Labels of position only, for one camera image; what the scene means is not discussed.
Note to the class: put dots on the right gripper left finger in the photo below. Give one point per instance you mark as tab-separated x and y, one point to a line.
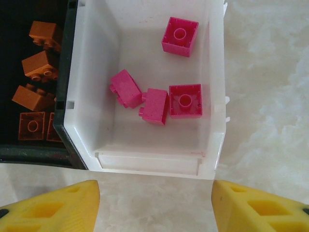
48	210

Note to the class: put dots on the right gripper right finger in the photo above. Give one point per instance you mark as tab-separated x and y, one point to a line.
260	210

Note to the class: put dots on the pink lego brick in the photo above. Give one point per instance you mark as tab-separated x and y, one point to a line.
154	107
179	36
126	89
185	101

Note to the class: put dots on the translucent white plastic bin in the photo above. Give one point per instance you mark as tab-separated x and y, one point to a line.
157	145

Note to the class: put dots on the black plastic bin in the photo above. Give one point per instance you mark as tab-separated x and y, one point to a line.
65	72

